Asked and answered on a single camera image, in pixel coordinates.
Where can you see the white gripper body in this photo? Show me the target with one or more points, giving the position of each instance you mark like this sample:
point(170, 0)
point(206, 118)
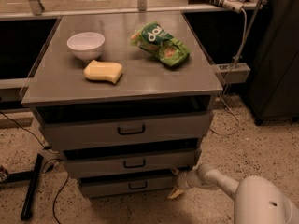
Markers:
point(189, 180)

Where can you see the grey bottom drawer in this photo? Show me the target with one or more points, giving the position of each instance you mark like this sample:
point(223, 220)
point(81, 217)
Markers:
point(108, 185)

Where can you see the grey drawer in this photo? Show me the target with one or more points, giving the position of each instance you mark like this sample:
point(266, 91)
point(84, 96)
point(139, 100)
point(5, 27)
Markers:
point(116, 132)
point(108, 185)
point(133, 163)

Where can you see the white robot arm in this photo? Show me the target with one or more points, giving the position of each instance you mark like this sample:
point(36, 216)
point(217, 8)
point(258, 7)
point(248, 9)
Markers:
point(256, 199)

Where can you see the grey drawer cabinet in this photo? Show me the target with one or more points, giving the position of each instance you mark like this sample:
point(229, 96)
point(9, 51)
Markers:
point(59, 93)

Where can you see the grey middle drawer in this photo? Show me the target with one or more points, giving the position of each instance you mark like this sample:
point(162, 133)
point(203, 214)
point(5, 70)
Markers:
point(133, 163)

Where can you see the grey top drawer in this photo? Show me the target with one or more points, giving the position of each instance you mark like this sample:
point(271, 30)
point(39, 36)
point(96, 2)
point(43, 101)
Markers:
point(116, 132)

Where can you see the dark cabinet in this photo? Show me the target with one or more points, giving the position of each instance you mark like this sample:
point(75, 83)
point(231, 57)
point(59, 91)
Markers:
point(272, 90)

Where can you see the yellow sponge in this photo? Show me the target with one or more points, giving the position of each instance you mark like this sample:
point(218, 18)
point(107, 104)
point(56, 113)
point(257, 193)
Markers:
point(103, 71)

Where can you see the green chip bag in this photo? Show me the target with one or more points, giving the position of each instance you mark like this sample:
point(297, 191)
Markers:
point(153, 39)

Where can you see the black metal stand leg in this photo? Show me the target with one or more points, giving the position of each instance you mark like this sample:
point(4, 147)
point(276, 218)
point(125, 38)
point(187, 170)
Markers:
point(32, 177)

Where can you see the white bowl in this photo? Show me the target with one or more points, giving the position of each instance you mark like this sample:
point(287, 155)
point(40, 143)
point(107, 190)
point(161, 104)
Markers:
point(86, 46)

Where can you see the grey metal side bracket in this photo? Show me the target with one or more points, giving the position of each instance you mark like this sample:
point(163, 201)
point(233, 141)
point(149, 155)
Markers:
point(228, 75)

